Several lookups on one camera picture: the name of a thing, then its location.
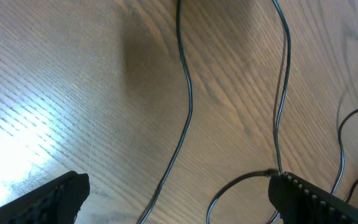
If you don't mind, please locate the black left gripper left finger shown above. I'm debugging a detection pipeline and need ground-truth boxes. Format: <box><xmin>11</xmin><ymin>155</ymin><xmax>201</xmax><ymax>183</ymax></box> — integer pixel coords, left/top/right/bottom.
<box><xmin>0</xmin><ymin>171</ymin><xmax>90</xmax><ymax>224</ymax></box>

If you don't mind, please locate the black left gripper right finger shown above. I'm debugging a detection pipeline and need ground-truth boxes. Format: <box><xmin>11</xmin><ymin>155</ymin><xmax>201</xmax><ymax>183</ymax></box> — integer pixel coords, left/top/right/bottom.
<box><xmin>268</xmin><ymin>172</ymin><xmax>358</xmax><ymax>224</ymax></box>

